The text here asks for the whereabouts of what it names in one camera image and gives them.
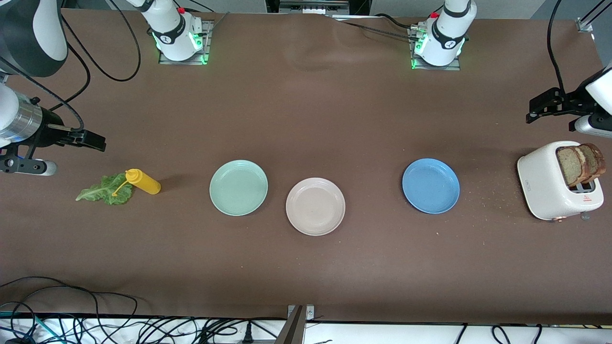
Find green lettuce leaf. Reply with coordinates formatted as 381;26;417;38
76;173;133;206

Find brown bread slice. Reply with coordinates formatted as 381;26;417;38
556;146;586;188
579;143;607;182

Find blue plate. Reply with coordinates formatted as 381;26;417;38
402;158;460;215

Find mint green plate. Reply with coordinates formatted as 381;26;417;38
209;160;269;216

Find beige plate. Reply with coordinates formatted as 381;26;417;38
285;177;346;237

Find yellow squeeze bottle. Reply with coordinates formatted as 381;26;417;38
111;169;162;197

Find white toaster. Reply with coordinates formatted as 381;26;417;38
517;140;604;223

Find aluminium profile bar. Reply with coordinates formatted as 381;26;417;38
576;0;612;33

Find brown table cover sheet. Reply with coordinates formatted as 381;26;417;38
0;9;612;325

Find dark equipment rack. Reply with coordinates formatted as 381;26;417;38
266;0;371;16

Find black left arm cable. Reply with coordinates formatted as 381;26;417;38
546;0;568;96

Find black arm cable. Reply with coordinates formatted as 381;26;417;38
0;0;142;132
546;0;568;96

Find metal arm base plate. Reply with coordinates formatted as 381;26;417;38
158;19;214;66
409;26;462;71

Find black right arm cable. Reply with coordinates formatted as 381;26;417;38
0;0;142;132

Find black braided cable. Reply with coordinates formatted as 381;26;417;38
340;20;417;43

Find tangled black cable bundle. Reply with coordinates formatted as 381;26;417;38
0;276;287;344

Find grey metal table bracket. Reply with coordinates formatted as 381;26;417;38
276;305;316;344

